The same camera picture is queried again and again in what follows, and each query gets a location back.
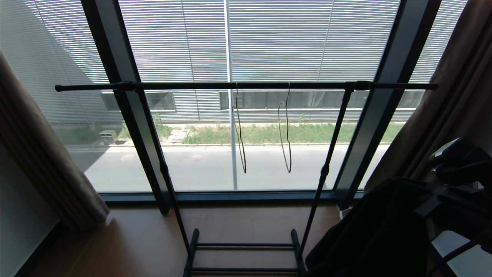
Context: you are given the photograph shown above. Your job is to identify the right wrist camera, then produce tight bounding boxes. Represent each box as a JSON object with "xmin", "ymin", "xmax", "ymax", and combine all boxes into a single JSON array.
[{"xmin": 428, "ymin": 137, "xmax": 479, "ymax": 164}]

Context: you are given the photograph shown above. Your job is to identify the black clothes rack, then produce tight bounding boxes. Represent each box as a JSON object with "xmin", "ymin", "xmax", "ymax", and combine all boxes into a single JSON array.
[{"xmin": 55, "ymin": 80, "xmax": 439, "ymax": 277}]

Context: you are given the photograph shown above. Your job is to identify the window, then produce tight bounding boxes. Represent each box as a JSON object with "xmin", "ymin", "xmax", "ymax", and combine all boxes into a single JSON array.
[{"xmin": 0, "ymin": 0, "xmax": 469, "ymax": 204}]

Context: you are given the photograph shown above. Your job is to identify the pink clothes hanger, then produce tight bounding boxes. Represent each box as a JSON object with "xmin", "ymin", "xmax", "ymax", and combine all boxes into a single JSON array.
[
  {"xmin": 233, "ymin": 83, "xmax": 248, "ymax": 174},
  {"xmin": 278, "ymin": 83, "xmax": 293, "ymax": 174}
]

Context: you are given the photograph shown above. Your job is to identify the brown curtain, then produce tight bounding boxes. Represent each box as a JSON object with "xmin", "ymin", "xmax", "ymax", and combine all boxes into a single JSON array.
[
  {"xmin": 0, "ymin": 50, "xmax": 110, "ymax": 231},
  {"xmin": 363, "ymin": 0, "xmax": 492, "ymax": 193}
]

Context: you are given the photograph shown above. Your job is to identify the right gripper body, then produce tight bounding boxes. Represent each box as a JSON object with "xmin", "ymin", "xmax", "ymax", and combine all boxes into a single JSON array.
[{"xmin": 413, "ymin": 184, "xmax": 462, "ymax": 219}]

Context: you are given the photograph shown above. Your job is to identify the black shorts with white cords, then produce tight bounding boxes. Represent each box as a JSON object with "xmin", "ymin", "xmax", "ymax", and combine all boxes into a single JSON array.
[{"xmin": 306, "ymin": 177, "xmax": 435, "ymax": 277}]

